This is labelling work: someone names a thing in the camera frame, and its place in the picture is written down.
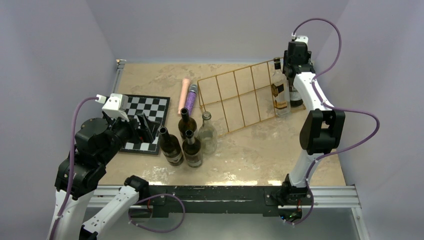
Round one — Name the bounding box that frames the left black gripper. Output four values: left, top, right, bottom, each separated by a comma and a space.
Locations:
98, 110, 160, 164

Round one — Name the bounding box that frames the clear square liquor bottle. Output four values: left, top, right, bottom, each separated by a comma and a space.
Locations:
271, 57, 291, 117

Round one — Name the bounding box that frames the dark green bottle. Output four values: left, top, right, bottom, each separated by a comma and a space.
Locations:
178, 107, 198, 140
158, 126, 184, 166
288, 80, 303, 108
182, 130, 203, 168

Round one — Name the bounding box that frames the clear glass bottle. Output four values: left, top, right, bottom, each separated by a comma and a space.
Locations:
198, 111, 218, 155

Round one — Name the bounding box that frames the gold wire wine rack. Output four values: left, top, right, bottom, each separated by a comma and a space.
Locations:
196, 56, 307, 137

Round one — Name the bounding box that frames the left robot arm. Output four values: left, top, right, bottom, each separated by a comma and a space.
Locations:
47, 113, 161, 240

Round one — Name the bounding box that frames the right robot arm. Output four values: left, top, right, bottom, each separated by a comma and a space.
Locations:
274, 37, 346, 206

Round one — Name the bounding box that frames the black white chessboard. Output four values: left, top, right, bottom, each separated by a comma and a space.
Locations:
102, 94, 170, 155

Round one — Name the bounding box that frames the pink microphone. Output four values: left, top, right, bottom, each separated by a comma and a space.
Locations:
177, 78, 192, 116

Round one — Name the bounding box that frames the purple glitter microphone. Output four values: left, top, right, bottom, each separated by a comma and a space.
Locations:
184, 84, 198, 116

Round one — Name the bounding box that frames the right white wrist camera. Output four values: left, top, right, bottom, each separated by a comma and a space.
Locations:
291, 34, 309, 45

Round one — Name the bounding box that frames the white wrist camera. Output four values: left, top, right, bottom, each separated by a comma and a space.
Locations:
95, 93, 130, 122
291, 34, 309, 45

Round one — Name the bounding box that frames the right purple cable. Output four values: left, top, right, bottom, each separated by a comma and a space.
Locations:
291, 17, 381, 181

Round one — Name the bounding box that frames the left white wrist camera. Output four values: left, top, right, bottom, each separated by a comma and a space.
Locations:
95, 93, 130, 122

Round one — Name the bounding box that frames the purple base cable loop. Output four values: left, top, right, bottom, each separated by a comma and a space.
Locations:
127, 193, 186, 234

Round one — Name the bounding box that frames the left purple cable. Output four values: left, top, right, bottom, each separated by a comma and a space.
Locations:
47, 96, 99, 240

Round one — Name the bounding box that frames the black table front rail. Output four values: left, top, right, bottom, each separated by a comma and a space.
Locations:
130, 184, 314, 220

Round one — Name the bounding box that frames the aluminium frame rail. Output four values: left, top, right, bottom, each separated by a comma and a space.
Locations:
86, 184, 370, 240

